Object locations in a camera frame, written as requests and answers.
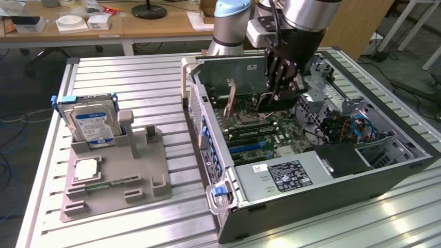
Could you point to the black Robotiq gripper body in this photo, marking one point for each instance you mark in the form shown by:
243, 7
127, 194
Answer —
303, 44

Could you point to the green Dell motherboard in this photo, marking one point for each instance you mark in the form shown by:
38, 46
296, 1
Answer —
289, 129

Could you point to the black Nvidia graphics card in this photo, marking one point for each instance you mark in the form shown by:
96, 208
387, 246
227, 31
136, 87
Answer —
276, 103

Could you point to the metal drive cage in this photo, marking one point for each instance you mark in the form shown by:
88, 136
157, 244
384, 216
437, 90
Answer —
317, 100

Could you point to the blue expansion slot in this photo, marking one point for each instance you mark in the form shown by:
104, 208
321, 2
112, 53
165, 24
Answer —
245, 147

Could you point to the black chair base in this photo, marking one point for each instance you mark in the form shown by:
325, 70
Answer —
44, 55

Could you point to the long wooden desk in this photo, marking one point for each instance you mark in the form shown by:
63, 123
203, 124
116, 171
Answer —
68, 37

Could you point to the hard disk with blue caddy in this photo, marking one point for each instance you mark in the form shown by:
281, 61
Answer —
91, 126

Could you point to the black RAM stick with label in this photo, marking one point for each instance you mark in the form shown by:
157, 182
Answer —
253, 131

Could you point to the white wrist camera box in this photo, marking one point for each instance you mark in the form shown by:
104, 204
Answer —
256, 33

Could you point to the CPU socket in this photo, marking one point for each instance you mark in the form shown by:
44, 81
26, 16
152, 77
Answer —
248, 120

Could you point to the grey cup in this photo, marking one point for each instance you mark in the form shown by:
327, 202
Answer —
51, 3

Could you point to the black plastic cover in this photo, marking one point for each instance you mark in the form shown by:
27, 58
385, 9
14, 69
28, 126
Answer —
341, 160

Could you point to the grey disk bay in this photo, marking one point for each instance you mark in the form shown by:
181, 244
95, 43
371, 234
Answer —
383, 152

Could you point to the grey power supply unit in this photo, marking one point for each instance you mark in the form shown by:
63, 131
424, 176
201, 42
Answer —
255, 180

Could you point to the green RAM stick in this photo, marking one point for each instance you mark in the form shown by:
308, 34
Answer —
103, 185

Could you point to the white box with black top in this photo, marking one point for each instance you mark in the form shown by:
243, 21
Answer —
30, 25

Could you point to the black stand base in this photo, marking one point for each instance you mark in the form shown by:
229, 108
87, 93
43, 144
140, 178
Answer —
420, 90

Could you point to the stack of white papers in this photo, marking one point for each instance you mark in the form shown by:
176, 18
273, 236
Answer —
201, 23

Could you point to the black round lamp base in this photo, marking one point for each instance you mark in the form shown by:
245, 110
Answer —
149, 11

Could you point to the wooden cabinet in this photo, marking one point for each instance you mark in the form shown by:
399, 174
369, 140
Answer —
351, 38

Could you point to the silver chipset heatsink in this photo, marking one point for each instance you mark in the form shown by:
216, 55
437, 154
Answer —
285, 151

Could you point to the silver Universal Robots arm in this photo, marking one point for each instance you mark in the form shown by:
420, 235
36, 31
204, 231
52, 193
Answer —
229, 25

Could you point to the open black PC case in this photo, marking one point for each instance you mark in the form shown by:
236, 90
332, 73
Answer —
309, 211

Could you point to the grey plastic parts rack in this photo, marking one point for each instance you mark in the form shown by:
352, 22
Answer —
113, 191

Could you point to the silver CPU chip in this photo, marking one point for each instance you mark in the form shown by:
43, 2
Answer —
86, 170

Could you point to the small white labelled box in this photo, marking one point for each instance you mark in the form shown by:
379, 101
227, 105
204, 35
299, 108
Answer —
98, 23

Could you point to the white table frame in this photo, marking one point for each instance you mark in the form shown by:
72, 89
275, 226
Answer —
431, 60

